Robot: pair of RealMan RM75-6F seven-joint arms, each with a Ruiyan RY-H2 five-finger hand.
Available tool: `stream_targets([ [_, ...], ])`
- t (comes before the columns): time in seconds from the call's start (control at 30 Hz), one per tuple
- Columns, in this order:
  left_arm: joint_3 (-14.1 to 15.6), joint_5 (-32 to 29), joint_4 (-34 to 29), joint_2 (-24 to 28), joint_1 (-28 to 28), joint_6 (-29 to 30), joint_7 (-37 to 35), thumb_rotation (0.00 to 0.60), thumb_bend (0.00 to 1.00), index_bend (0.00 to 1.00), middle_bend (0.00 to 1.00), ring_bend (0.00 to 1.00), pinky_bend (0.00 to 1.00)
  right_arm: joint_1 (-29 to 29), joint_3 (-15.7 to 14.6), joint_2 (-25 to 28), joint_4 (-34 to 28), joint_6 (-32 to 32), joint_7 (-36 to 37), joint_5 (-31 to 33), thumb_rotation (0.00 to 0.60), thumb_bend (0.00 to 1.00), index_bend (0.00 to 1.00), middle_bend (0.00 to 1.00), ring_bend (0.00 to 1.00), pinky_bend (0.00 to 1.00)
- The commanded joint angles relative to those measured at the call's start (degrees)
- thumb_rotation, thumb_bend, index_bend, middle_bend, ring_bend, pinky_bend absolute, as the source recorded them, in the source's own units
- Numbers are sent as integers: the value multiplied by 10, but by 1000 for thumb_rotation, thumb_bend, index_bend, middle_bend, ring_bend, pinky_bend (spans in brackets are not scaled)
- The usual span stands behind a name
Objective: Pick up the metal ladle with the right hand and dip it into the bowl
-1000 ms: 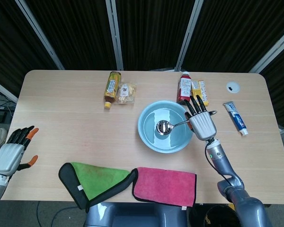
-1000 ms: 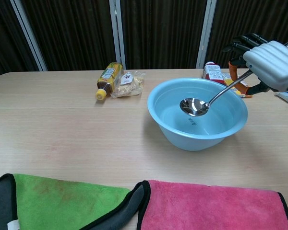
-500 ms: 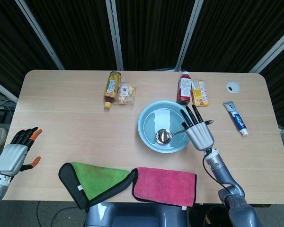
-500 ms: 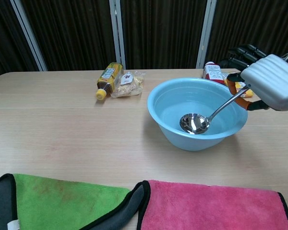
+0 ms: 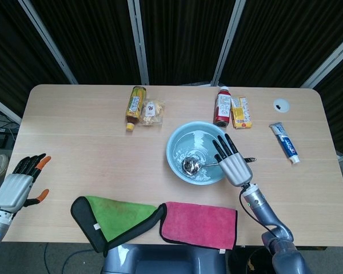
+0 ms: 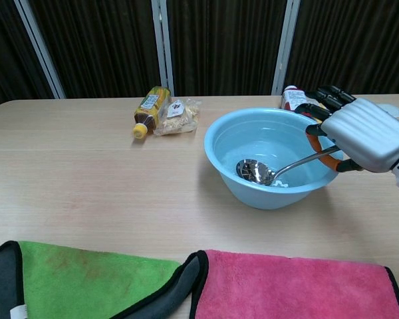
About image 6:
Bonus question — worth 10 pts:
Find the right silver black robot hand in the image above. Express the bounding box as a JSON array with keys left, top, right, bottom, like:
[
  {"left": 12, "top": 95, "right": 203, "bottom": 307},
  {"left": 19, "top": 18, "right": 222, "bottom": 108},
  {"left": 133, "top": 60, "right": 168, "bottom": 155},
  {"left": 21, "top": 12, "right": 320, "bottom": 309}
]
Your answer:
[{"left": 294, "top": 85, "right": 399, "bottom": 173}]

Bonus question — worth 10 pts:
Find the metal slotted ladle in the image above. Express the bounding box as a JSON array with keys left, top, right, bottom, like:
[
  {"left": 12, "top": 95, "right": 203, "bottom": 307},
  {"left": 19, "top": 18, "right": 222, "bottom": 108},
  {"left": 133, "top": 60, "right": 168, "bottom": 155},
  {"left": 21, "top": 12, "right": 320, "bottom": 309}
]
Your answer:
[{"left": 235, "top": 146, "right": 342, "bottom": 187}]

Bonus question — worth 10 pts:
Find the light blue plastic basin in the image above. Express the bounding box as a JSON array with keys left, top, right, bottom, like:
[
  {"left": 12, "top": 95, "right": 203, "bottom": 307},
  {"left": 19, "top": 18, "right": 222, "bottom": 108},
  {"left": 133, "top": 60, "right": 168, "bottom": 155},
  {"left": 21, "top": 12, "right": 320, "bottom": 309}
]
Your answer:
[{"left": 203, "top": 106, "right": 342, "bottom": 211}]

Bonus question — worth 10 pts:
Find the red white drink carton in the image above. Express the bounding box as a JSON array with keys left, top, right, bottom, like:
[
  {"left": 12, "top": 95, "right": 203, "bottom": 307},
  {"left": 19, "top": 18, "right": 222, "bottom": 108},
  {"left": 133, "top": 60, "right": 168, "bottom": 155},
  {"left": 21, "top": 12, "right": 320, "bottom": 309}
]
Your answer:
[{"left": 280, "top": 85, "right": 309, "bottom": 111}]

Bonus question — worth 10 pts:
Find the pink microfiber cloth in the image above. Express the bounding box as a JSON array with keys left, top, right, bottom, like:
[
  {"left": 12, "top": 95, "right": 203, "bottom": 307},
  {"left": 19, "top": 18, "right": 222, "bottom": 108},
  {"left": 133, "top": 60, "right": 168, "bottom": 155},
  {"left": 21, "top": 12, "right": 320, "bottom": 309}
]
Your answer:
[{"left": 186, "top": 249, "right": 399, "bottom": 319}]

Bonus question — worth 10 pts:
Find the clear snack bag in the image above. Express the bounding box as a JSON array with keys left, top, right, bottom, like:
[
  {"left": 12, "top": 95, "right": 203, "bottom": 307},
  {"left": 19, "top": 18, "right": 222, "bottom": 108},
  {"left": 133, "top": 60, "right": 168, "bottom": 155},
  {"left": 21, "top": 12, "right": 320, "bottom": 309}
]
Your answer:
[{"left": 152, "top": 98, "right": 202, "bottom": 137}]

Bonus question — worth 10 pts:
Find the yellow-capped tea bottle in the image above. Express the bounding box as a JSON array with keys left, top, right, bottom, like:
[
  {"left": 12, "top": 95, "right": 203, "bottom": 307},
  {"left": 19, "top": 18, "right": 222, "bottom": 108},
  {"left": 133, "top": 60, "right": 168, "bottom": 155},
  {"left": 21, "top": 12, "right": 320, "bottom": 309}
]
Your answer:
[{"left": 132, "top": 86, "right": 172, "bottom": 140}]

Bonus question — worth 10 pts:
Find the green and grey cloth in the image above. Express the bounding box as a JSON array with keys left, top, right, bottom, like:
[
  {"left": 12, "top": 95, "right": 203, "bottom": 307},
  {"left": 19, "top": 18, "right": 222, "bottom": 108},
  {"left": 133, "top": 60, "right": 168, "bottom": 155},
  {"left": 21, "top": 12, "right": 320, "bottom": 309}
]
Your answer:
[{"left": 0, "top": 240, "right": 200, "bottom": 319}]

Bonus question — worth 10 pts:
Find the grey partition post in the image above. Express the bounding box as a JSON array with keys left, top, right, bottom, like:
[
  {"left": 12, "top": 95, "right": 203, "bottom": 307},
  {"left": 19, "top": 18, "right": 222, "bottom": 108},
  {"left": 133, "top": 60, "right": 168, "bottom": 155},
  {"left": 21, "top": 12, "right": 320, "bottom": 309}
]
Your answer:
[
  {"left": 271, "top": 0, "right": 302, "bottom": 97},
  {"left": 15, "top": 0, "right": 67, "bottom": 100},
  {"left": 152, "top": 0, "right": 174, "bottom": 97}
]

